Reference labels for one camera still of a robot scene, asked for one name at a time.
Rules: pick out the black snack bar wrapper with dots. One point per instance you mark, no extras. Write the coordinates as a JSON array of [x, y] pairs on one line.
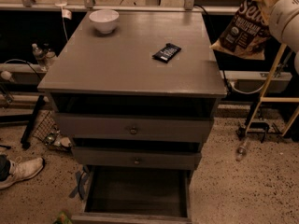
[[167, 53]]

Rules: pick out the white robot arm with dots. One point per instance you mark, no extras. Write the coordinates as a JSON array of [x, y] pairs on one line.
[[282, 17]]

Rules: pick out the white sneaker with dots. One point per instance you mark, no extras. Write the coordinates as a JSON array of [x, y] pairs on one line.
[[15, 171]]

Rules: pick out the grey top drawer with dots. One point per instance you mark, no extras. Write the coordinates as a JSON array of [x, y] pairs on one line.
[[125, 128]]

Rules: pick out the brown chip bag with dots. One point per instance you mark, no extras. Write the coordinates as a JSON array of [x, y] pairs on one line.
[[246, 35]]

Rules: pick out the grey middle drawer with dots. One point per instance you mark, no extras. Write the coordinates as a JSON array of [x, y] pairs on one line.
[[130, 158]]

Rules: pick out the white ceramic bowl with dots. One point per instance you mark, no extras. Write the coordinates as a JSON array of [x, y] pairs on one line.
[[104, 21]]

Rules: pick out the plastic bottle on floor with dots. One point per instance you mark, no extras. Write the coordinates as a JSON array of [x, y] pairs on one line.
[[242, 150]]

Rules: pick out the grey wooden drawer cabinet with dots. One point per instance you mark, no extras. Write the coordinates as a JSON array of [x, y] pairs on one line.
[[115, 75]]

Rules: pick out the metal railing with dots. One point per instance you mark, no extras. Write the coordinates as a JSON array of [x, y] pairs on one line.
[[140, 8]]

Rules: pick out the clear plastic water bottle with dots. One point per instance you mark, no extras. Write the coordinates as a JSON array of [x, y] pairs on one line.
[[40, 57]]

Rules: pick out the black metal bar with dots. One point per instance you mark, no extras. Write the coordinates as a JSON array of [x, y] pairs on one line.
[[25, 144]]

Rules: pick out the green snack package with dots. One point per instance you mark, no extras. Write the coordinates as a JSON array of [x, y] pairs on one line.
[[62, 218]]

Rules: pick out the grey open bottom drawer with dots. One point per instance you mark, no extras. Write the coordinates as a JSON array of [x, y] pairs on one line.
[[122, 195]]

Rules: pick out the blue tape cross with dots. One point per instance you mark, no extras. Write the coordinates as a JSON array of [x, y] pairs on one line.
[[81, 178]]

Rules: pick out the wire mesh basket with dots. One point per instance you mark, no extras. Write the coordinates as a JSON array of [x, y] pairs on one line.
[[50, 135]]

